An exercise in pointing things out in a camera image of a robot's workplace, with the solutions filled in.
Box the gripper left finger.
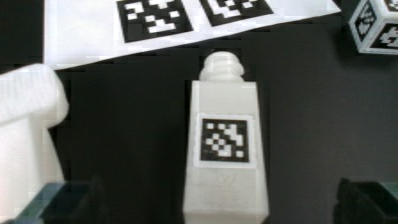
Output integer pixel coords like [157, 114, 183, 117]
[11, 180, 107, 224]

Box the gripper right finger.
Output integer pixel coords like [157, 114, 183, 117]
[333, 178, 398, 224]

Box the white leg block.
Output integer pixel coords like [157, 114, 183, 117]
[183, 51, 270, 224]

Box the white chair back part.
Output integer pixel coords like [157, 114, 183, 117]
[0, 64, 70, 220]

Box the small white tagged cube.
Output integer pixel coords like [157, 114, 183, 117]
[349, 0, 398, 55]

